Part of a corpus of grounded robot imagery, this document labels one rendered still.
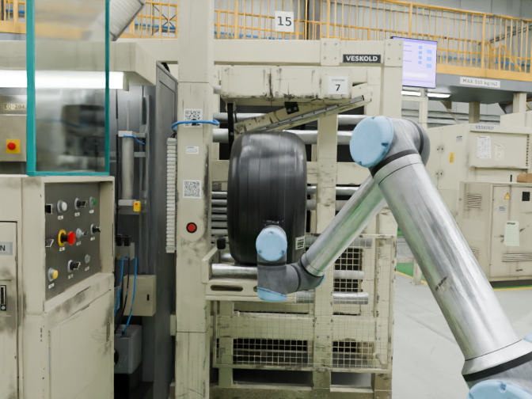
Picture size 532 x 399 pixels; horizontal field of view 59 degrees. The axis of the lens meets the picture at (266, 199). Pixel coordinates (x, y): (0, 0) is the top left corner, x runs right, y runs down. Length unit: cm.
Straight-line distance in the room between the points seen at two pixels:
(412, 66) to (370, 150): 481
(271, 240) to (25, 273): 68
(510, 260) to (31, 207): 566
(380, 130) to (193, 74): 110
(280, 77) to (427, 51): 393
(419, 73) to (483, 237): 208
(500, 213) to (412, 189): 517
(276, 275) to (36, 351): 69
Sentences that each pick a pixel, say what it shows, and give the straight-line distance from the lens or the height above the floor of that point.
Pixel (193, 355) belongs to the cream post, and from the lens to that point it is 211.
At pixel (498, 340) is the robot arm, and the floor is 98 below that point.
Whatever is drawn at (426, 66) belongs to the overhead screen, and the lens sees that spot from 598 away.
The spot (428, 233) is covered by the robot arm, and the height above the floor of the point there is 117.
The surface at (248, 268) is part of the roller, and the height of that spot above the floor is 91.
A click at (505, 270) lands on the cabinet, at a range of 636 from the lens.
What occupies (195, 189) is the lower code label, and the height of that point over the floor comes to 122.
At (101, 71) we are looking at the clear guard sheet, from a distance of 188.
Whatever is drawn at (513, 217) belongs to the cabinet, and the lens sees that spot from 634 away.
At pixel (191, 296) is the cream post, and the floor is 77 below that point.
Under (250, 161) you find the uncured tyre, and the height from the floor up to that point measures 133.
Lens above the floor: 129
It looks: 3 degrees down
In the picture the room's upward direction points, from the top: 1 degrees clockwise
